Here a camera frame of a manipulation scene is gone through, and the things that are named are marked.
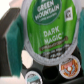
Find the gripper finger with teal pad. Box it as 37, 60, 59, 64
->
3, 16, 28, 53

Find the orange lid kcup in drawer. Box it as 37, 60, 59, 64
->
60, 58, 78, 77

